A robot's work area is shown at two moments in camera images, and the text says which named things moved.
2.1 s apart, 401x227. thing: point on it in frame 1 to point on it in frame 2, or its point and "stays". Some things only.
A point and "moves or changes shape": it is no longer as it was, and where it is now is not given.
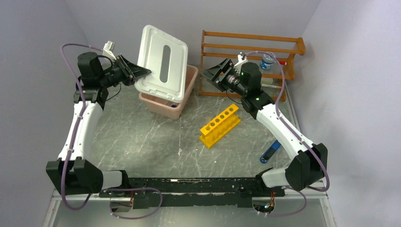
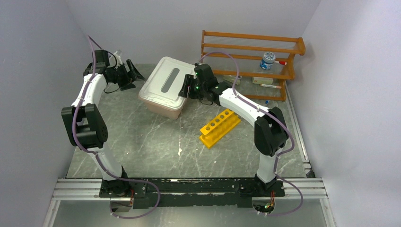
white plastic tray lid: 166,56 moves or changes shape
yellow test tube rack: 220,126 stays
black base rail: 156,193 stays
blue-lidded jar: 267,61 stays
